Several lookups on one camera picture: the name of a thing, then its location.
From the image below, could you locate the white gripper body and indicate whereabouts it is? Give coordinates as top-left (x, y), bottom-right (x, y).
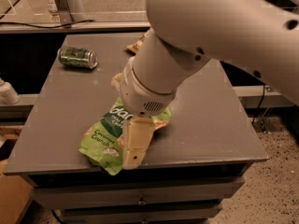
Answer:
top-left (120, 57), bottom-right (176, 117)

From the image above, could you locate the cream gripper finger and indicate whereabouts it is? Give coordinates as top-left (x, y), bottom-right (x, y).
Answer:
top-left (122, 116), bottom-right (154, 170)
top-left (111, 73), bottom-right (121, 91)

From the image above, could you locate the green rice chip bag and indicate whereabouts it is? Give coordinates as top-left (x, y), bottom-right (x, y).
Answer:
top-left (78, 97), bottom-right (171, 175)

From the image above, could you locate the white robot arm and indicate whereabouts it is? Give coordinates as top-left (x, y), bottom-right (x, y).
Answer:
top-left (119, 0), bottom-right (299, 169)

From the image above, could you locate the brown chip bag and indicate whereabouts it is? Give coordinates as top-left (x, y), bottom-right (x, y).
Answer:
top-left (127, 33), bottom-right (148, 54)

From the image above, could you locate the green soda can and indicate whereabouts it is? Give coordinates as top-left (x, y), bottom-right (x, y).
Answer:
top-left (57, 47), bottom-right (98, 70)

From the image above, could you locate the grey drawer cabinet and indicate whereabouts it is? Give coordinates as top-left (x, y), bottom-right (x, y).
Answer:
top-left (5, 33), bottom-right (266, 224)

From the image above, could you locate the upper drawer knob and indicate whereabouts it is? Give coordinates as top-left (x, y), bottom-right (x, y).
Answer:
top-left (137, 197), bottom-right (147, 205)

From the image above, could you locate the white pipe at left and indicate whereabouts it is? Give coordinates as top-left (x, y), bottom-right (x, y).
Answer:
top-left (0, 78), bottom-right (21, 105)

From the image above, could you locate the cardboard box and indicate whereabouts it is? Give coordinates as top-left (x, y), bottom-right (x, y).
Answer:
top-left (0, 126), bottom-right (32, 224)

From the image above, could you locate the black cable on ledge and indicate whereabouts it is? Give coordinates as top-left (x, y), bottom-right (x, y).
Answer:
top-left (0, 19), bottom-right (95, 29)

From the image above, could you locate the grey metal post left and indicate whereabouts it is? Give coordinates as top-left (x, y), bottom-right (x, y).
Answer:
top-left (48, 0), bottom-right (87, 24)

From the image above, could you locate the black hanging cable right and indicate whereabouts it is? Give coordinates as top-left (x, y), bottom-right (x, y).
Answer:
top-left (251, 84), bottom-right (266, 126)

